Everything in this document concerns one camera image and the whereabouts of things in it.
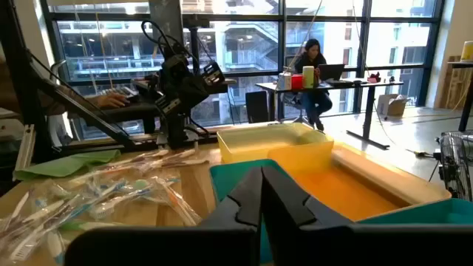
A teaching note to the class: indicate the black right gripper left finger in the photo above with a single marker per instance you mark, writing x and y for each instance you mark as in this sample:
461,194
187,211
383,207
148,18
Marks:
221,244

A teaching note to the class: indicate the person's forearm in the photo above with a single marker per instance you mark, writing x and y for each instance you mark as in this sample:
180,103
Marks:
85,100

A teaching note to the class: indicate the purple bristle toothbrush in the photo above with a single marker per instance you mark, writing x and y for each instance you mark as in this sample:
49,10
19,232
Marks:
55,218

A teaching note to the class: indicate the green white toothbrush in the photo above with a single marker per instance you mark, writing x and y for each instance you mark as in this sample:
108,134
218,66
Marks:
142,184

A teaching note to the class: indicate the small red item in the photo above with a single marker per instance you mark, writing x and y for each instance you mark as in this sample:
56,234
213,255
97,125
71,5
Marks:
374,78

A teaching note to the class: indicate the black operator desk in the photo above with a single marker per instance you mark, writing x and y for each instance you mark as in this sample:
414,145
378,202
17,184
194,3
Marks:
122,111

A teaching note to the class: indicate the dark laptop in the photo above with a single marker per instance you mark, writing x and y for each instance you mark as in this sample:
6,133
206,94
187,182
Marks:
330,72

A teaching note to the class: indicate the black standing desk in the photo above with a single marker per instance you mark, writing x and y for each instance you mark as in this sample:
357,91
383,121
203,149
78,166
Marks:
367,111

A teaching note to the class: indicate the large glass window wall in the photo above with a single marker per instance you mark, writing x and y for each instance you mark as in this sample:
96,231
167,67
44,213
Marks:
282,37

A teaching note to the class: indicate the yellow plastic bin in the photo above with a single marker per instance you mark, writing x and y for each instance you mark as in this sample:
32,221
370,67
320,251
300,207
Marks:
258,142

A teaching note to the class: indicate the leaning cardboard sheets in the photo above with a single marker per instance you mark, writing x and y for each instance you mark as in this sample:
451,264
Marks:
452,88

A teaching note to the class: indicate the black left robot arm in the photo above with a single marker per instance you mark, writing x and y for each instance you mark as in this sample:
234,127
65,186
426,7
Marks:
176,129

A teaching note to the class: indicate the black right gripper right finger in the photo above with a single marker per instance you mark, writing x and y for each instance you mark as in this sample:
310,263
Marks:
314,244

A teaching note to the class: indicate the red box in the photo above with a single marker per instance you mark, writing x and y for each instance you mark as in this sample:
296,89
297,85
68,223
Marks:
296,82

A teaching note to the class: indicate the black side table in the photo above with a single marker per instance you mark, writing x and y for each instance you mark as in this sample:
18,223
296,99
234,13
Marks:
462,64

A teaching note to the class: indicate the orange plastic bin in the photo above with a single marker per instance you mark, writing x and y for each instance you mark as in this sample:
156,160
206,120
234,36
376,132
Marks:
343,192

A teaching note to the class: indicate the yellow roll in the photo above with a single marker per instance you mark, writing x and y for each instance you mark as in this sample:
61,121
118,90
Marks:
467,51

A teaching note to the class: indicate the blue white toothbrush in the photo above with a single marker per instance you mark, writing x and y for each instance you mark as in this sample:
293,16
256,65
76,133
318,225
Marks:
103,211

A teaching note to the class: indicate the green toothbrushes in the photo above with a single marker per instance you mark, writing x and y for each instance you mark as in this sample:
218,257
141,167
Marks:
188,162

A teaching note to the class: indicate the person's hand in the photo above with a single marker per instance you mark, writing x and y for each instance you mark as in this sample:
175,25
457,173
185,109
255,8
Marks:
112,100

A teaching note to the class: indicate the orange white toothbrush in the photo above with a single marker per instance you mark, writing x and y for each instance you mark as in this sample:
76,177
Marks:
181,208
148,155

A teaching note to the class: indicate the computer keyboard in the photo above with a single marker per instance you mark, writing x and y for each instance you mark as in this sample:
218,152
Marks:
122,90

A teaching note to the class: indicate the white toothbrush purple bristles wrapped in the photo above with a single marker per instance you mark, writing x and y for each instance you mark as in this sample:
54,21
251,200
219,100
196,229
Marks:
26,249

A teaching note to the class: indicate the open cardboard box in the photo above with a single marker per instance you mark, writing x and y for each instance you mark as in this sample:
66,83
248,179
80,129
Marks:
395,107

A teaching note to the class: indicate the green cloth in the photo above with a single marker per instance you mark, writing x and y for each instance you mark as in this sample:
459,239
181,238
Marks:
66,166

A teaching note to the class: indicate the person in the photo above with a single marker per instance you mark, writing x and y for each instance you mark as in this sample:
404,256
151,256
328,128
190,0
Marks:
312,59

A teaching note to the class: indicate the large teal-blue plastic bin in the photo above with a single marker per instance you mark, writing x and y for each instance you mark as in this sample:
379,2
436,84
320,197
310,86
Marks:
425,214

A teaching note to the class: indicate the black aluminium rig frame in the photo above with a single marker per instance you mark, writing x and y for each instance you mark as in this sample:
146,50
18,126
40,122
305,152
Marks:
22,74

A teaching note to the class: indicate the pale green roll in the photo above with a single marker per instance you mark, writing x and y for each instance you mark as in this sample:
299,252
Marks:
308,77

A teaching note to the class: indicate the black floor fan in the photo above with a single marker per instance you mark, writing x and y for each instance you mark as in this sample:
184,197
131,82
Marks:
456,166

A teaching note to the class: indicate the silver aluminium bracket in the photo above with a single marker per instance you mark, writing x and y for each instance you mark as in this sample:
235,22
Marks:
26,147

